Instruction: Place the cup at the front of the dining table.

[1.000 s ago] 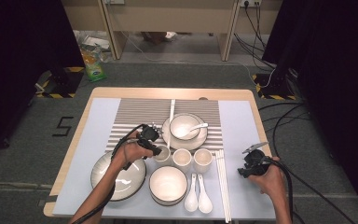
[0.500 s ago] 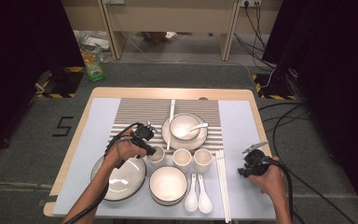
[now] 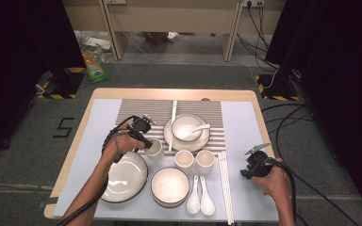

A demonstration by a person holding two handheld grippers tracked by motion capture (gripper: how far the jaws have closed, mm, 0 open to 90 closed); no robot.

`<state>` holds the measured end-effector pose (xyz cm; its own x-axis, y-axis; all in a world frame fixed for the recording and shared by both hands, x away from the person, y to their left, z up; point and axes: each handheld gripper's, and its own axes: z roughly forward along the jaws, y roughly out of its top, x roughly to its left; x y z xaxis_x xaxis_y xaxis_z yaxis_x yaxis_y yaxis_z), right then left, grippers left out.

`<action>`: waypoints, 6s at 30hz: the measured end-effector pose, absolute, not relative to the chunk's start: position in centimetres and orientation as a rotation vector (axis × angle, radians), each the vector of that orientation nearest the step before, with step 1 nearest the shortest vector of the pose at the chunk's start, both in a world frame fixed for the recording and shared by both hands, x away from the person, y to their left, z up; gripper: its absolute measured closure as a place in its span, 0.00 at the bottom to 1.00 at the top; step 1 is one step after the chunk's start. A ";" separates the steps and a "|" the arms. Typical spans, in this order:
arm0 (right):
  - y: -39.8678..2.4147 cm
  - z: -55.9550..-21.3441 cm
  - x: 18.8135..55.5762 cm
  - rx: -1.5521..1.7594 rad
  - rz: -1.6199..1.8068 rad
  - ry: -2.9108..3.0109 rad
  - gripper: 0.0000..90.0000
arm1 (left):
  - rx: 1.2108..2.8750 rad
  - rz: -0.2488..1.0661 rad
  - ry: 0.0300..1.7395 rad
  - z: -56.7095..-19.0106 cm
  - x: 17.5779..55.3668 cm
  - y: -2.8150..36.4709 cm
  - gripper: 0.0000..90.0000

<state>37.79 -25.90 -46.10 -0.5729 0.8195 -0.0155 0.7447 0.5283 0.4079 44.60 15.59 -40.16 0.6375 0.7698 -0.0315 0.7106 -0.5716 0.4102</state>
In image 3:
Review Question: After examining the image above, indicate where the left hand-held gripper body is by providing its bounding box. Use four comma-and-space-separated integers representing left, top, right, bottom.
114, 113, 156, 164

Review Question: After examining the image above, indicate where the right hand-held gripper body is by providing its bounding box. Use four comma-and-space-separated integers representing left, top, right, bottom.
244, 142, 273, 179

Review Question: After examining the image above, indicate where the small white cup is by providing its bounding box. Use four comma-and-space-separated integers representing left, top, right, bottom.
143, 137, 165, 162
173, 149, 195, 176
195, 149, 217, 176

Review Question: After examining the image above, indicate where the bundle of white chopsticks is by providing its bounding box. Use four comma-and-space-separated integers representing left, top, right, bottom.
217, 150, 236, 226

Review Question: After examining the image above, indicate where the white dark-rimmed bowl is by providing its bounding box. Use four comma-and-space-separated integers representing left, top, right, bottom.
170, 114, 204, 142
150, 167, 191, 204
153, 196, 189, 209

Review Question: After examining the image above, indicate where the slim white chopstick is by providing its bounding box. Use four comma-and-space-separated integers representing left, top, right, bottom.
170, 100, 178, 153
168, 100, 176, 153

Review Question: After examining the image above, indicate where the white ceramic spoon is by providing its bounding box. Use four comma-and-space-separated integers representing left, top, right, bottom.
178, 123, 212, 139
199, 175, 217, 217
186, 174, 202, 216

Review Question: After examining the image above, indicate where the white dark-rimmed plate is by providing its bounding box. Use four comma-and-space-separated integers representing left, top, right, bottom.
163, 113, 211, 153
100, 151, 149, 204

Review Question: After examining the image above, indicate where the person's left hand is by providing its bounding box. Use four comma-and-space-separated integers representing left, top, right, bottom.
102, 122, 146, 160

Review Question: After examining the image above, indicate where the person's right hand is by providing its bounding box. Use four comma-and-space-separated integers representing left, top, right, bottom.
251, 158, 292, 202

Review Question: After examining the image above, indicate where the pale blue table cover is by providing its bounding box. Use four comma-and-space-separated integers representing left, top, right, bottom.
52, 98, 280, 223

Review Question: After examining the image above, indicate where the grey striped placemat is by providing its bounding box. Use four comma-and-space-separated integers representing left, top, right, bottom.
107, 98, 227, 157

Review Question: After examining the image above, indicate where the green orange snack bag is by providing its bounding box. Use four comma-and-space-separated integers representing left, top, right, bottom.
79, 46, 109, 84

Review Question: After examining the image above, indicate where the black hazard-striped stand base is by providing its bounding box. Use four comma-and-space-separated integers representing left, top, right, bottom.
35, 67, 87, 101
254, 73, 302, 102

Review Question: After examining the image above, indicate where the brown shoe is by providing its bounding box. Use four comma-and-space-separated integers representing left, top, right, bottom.
142, 31, 170, 45

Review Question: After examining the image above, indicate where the clear plastic wrapping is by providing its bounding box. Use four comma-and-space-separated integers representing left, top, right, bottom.
73, 29, 114, 64

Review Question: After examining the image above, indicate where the beige wooden desk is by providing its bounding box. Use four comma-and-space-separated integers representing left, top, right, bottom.
59, 0, 287, 63

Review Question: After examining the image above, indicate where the black curtain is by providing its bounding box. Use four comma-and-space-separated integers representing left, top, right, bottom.
265, 0, 362, 220
0, 0, 87, 161

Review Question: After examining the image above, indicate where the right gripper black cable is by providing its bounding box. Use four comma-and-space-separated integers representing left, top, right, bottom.
265, 157, 298, 220

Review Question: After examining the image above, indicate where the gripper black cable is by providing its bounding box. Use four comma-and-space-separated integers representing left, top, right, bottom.
265, 157, 298, 220
56, 115, 140, 226

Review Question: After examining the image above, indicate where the black floor cable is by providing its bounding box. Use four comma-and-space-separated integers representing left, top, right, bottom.
260, 103, 316, 125
274, 105, 362, 226

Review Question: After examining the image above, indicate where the thin white floor cable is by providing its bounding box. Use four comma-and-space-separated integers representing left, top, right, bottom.
116, 29, 279, 90

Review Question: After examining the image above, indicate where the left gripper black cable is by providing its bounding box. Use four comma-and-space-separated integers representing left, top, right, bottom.
56, 115, 140, 226

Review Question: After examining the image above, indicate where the black power cable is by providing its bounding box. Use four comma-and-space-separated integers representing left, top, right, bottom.
246, 1, 272, 51
236, 32, 280, 72

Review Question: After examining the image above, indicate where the white wall socket with plugs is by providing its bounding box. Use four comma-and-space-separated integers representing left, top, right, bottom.
240, 0, 266, 8

